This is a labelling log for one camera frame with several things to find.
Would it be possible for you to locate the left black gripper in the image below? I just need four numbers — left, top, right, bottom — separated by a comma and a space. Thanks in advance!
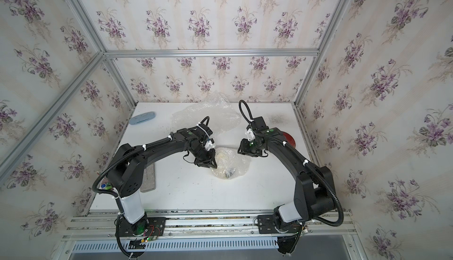
190, 143, 220, 168

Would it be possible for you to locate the red floral dinner plate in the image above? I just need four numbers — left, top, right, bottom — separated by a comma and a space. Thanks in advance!
282, 131, 296, 148

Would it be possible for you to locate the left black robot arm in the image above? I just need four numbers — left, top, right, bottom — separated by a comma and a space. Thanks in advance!
92, 116, 218, 260

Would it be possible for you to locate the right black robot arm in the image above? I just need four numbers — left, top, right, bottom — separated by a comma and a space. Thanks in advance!
238, 100, 344, 255

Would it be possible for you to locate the grey flat block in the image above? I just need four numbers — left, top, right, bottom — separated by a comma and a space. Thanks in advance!
140, 164, 156, 193

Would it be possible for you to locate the white vented panel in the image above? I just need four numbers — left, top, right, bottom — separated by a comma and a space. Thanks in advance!
72, 237, 279, 254

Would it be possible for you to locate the pink pen cup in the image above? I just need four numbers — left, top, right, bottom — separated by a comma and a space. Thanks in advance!
98, 178, 113, 191

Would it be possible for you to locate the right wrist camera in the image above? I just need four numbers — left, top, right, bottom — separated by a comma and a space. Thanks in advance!
245, 117, 269, 141

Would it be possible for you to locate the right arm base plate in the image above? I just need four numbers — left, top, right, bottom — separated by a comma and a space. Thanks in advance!
254, 215, 304, 235

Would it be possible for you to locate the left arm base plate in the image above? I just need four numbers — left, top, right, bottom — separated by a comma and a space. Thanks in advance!
115, 216, 166, 241

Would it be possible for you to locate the aluminium front rail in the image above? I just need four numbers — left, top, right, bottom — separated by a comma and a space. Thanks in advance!
61, 208, 358, 242

